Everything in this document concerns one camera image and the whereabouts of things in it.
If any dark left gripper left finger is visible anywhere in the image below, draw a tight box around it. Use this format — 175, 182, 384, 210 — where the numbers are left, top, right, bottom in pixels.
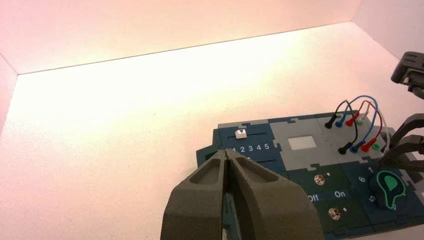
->
160, 149, 230, 240

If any metal toggle switch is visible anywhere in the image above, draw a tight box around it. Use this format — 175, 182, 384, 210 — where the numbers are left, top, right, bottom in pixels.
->
327, 206, 347, 222
313, 172, 331, 187

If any green rotary pointer knob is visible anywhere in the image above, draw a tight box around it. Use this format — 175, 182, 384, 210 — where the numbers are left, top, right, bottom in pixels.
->
368, 170, 408, 211

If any blue jumper wire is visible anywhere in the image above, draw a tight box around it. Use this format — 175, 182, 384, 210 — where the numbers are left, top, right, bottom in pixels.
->
335, 95, 379, 154

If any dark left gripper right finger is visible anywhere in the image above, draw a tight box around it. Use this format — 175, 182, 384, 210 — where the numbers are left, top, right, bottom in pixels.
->
226, 149, 324, 240

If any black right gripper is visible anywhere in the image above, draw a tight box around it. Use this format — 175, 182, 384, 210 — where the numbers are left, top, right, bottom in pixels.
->
379, 51, 424, 173

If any grey and teal control box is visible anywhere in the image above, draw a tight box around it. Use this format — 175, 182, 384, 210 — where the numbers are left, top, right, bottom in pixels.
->
196, 110, 424, 240

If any red jumper wire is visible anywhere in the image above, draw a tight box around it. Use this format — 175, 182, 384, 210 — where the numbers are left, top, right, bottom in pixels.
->
345, 100, 384, 153

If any black jumper wire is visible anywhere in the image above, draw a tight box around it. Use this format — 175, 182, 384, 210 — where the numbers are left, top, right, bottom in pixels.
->
324, 100, 361, 156

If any white jumper wire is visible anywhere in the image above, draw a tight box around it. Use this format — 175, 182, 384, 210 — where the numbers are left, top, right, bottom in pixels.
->
359, 99, 392, 154

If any small white display window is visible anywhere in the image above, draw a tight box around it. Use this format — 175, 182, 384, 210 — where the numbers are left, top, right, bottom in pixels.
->
287, 135, 318, 151

